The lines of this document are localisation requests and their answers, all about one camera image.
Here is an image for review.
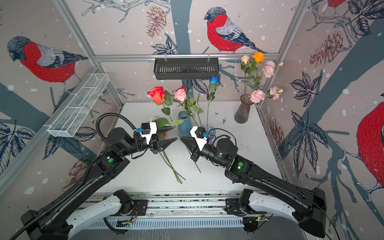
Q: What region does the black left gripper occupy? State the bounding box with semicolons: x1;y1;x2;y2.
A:
121;124;176;157

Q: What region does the blue purple glass vase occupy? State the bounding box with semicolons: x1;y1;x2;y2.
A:
202;125;216;145

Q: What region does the red artificial rose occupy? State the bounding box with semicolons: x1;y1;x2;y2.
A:
160;150;185;185
146;86;202;173

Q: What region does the pink artificial rose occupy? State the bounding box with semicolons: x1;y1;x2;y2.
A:
173;86;204;127

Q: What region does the pink grey glass vase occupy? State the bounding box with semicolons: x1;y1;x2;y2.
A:
234;94;254;124

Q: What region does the blue artificial rose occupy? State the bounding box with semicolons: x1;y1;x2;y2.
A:
207;75;221;126

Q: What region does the pink peony spray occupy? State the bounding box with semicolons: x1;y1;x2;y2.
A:
261;61;284;79
250;86;284;104

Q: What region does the cream peach artificial rose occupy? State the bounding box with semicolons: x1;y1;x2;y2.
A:
241;56;250;94

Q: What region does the orange artificial rose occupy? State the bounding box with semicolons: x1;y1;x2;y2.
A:
250;52;265;91

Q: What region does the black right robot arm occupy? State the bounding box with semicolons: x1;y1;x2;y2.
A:
181;137;327;238

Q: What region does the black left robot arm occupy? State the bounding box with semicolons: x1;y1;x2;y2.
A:
11;122;176;240

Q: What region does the teal ceramic vase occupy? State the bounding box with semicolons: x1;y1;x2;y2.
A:
178;111;192;137

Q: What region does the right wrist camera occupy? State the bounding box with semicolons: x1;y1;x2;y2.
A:
190;126;208;151

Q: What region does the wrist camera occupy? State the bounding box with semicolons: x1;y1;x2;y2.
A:
190;126;208;151
135;122;158;145

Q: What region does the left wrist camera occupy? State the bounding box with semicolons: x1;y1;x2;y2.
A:
135;122;158;145

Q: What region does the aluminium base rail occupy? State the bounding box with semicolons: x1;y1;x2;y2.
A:
64;190;310;230

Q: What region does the black hanging wire basket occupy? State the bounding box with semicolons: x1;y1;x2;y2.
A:
154;58;220;80

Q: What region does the white wire mesh shelf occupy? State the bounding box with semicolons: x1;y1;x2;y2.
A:
48;73;110;138

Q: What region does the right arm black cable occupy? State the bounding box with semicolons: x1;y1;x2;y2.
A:
206;128;341;240

